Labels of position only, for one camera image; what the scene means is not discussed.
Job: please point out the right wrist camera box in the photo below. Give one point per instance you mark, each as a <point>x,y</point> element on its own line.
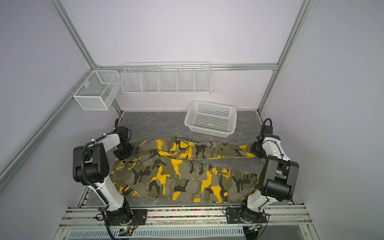
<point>267,127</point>

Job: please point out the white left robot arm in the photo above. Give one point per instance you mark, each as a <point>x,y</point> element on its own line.
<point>91,168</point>

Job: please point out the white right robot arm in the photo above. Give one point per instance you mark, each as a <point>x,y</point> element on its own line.
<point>277,181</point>

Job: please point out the white plastic laundry basket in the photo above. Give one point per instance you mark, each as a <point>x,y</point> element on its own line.
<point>211,119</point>

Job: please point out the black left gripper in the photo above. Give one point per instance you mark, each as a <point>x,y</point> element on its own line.
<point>120,157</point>

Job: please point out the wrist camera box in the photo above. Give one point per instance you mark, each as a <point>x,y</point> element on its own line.
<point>124,133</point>
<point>267,127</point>

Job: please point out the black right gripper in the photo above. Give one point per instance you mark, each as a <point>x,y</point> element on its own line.
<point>254,150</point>

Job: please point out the small white mesh box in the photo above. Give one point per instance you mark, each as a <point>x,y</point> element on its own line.
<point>99,90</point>

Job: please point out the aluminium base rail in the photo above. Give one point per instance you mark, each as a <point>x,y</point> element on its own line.
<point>192,222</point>

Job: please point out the camouflage yellow green trousers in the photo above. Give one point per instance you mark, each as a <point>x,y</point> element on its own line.
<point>177,169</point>

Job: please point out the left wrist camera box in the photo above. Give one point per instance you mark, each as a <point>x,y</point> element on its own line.
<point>124,133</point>

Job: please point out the long white wire shelf basket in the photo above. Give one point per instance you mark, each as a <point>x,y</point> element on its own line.
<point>166,78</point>

